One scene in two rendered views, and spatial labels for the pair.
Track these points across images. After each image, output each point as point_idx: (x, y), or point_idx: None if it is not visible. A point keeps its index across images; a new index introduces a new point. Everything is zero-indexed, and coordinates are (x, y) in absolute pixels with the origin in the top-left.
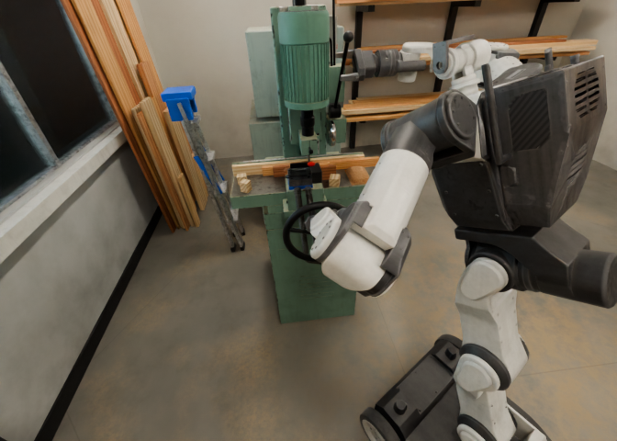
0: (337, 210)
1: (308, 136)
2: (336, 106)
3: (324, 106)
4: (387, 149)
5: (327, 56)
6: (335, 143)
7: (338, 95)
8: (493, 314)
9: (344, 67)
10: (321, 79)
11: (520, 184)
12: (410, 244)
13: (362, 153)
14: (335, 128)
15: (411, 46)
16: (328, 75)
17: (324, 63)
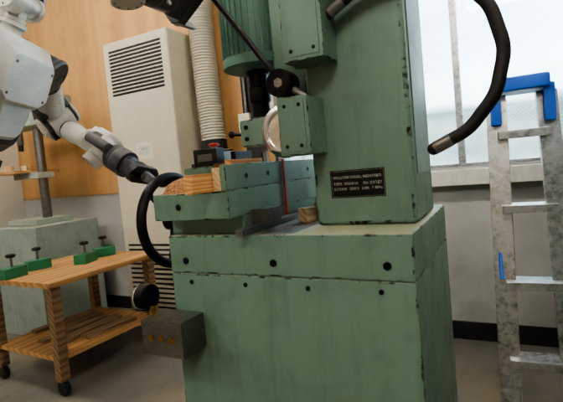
0: (131, 164)
1: (253, 118)
2: (269, 71)
3: (224, 68)
4: None
5: None
6: (268, 147)
7: (251, 49)
8: None
9: None
10: (220, 32)
11: None
12: (31, 110)
13: (219, 167)
14: (266, 115)
15: None
16: (225, 23)
17: (219, 10)
